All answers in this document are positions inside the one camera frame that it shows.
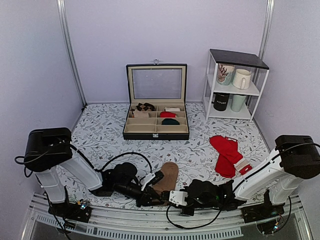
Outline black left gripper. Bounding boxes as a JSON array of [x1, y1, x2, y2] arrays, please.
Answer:
[[114, 183, 163, 209]]

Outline tan ribbed sock pair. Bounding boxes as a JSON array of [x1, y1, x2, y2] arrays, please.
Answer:
[[153, 161, 179, 206]]

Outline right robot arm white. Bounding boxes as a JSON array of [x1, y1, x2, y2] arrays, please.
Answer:
[[160, 135, 320, 218]]

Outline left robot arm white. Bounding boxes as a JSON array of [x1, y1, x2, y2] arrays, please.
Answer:
[[22, 127, 164, 217]]

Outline dark green rolled socks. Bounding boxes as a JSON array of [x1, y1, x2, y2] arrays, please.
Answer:
[[161, 118, 180, 126]]

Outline red rolled socks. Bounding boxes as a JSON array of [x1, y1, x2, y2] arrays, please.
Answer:
[[159, 111, 177, 118]]

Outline cream rolled socks left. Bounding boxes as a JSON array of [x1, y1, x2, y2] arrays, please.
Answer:
[[132, 110, 150, 119]]

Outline argyle patterned rolled socks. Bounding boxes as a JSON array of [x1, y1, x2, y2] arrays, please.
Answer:
[[136, 102, 156, 112]]

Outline floral patterned table mat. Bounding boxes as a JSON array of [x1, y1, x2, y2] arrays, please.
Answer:
[[72, 103, 269, 190]]

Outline red sock pair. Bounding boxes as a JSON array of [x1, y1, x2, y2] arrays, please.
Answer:
[[209, 135, 253, 179]]

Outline black compartment storage box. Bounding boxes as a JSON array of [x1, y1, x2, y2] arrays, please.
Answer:
[[122, 63, 190, 141]]

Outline black mug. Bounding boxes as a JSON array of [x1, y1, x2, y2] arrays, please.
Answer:
[[213, 92, 230, 112]]

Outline pale green tumbler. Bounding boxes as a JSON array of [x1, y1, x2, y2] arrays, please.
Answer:
[[230, 94, 247, 113]]

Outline white shelf rack black top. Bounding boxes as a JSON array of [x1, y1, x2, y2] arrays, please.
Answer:
[[202, 49, 270, 122]]

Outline coral pattern mug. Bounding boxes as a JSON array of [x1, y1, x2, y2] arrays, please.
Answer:
[[217, 63, 235, 86]]

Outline cream white mug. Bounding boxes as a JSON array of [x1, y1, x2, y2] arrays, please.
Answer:
[[232, 68, 252, 90]]

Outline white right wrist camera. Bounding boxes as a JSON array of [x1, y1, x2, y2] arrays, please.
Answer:
[[169, 190, 188, 206]]

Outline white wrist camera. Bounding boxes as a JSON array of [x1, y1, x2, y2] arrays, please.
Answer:
[[139, 170, 164, 191], [169, 190, 188, 206]]

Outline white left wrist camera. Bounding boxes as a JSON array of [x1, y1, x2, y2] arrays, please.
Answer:
[[139, 170, 164, 191]]

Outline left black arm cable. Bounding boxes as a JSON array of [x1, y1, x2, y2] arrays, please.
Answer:
[[14, 143, 153, 178]]

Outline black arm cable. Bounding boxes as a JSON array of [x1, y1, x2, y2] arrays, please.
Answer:
[[166, 142, 320, 230], [14, 143, 153, 178]]

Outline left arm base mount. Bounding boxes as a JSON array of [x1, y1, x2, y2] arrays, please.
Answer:
[[47, 188, 92, 223]]

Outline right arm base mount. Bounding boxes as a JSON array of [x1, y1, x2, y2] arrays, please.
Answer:
[[240, 190, 285, 223]]

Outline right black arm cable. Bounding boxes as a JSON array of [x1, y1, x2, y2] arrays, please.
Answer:
[[166, 142, 320, 230]]

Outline right aluminium corner post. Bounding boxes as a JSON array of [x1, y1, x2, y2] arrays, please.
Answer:
[[258, 0, 275, 60]]

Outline aluminium corner post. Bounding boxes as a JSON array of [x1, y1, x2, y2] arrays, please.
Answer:
[[56, 0, 88, 108], [258, 0, 275, 60]]

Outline left aluminium corner post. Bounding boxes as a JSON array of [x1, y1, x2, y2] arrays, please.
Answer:
[[56, 0, 88, 108]]

